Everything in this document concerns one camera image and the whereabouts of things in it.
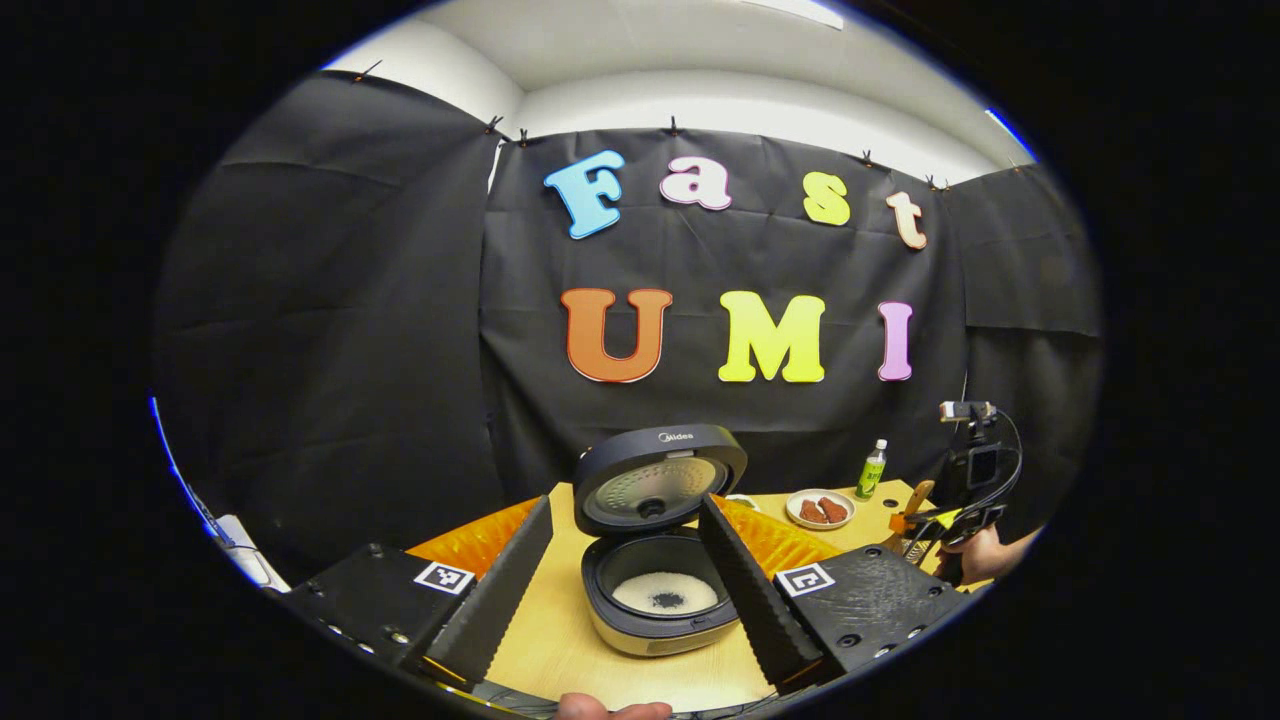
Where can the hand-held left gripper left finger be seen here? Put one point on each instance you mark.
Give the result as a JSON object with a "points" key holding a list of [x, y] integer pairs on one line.
{"points": [[490, 600]]}

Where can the red-brown meat piece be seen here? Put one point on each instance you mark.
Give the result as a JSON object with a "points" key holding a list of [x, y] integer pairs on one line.
{"points": [[833, 509], [812, 512]]}

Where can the white side desk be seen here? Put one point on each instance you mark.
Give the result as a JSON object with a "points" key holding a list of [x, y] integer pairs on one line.
{"points": [[245, 552]]}

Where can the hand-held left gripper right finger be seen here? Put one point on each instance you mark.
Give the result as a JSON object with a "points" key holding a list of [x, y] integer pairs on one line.
{"points": [[760, 610]]}

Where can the black backdrop cloth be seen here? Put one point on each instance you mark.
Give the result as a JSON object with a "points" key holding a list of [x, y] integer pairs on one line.
{"points": [[800, 420]]}

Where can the green drink bottle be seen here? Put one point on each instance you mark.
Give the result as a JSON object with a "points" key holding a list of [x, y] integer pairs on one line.
{"points": [[871, 475]]}

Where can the dark grey rice cooker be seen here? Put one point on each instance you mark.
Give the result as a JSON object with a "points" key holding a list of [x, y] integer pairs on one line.
{"points": [[650, 480]]}

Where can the long ceiling light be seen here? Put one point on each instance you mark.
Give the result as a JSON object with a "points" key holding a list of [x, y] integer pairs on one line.
{"points": [[800, 9]]}

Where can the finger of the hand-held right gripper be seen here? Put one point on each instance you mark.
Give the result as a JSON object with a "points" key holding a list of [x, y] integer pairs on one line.
{"points": [[925, 513]]}

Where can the white round plate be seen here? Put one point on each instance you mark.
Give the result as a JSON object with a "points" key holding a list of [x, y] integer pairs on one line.
{"points": [[795, 515]]}

